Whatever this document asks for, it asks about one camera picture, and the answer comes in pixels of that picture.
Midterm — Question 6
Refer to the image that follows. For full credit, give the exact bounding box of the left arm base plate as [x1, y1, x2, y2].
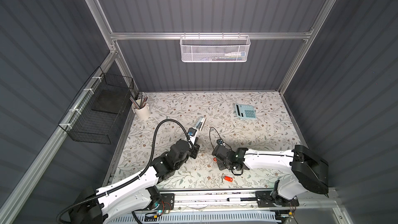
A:
[145, 193, 175, 211]

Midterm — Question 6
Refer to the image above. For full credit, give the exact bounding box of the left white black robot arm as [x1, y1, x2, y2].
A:
[68, 139, 200, 224]

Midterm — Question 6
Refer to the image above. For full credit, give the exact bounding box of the white wire mesh basket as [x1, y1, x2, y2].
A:
[179, 35, 251, 63]

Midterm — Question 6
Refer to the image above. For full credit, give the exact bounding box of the light blue calculator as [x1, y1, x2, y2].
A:
[234, 104, 257, 120]

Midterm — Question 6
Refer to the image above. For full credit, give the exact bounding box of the black wire mesh basket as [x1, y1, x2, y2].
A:
[59, 69, 134, 145]

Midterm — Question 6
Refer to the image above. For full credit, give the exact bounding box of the white tube in basket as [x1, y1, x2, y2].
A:
[215, 51, 247, 60]

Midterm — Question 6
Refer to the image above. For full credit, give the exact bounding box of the black corrugated cable hose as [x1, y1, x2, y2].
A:
[55, 119, 190, 224]

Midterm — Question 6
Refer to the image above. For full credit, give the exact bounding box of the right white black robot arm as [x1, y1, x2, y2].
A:
[212, 144, 329, 206]

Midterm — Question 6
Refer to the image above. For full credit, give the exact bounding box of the aluminium front rail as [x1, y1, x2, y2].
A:
[160, 189, 342, 211]

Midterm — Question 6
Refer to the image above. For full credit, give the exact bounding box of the white perforated cable tray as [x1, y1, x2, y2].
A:
[108, 211, 282, 224]

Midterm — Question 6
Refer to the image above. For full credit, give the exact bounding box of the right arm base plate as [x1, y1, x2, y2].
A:
[255, 191, 300, 207]

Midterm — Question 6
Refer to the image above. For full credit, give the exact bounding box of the white pencil cup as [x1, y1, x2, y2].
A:
[130, 96, 151, 120]

